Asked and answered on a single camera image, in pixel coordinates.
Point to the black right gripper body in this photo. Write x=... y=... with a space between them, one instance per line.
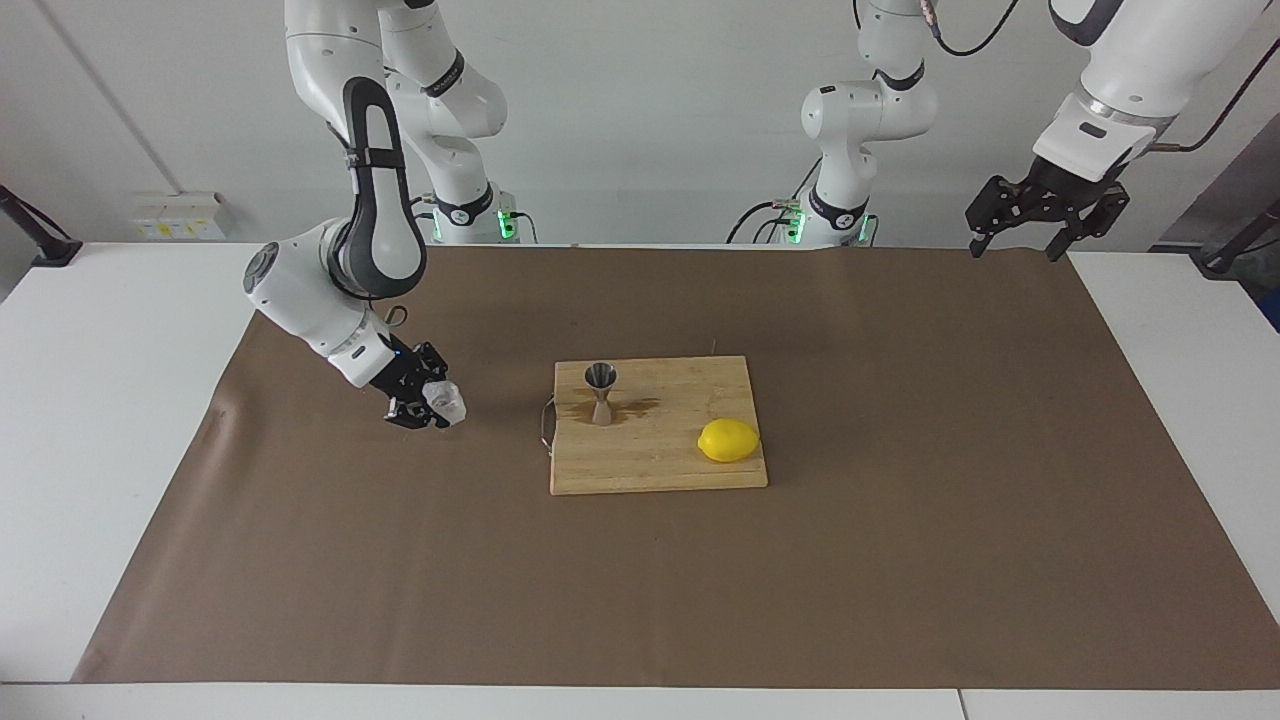
x=400 y=375

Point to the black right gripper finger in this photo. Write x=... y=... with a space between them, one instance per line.
x=410 y=415
x=433 y=362

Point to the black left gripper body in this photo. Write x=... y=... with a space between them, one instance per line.
x=1060 y=190

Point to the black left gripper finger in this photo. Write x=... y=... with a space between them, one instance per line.
x=1095 y=225
x=992 y=210

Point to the clear textured glass cup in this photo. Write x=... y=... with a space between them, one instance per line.
x=450 y=402

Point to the steel double jigger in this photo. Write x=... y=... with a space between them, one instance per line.
x=601 y=412

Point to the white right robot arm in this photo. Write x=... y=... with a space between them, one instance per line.
x=300 y=290

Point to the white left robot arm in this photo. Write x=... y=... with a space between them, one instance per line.
x=1150 y=60

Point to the wooden cutting board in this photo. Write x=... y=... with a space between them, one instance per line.
x=650 y=460

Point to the brown paper table mat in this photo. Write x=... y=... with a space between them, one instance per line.
x=640 y=580

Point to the yellow lemon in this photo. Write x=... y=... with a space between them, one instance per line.
x=728 y=440

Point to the white wall socket box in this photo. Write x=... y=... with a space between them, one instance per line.
x=180 y=220

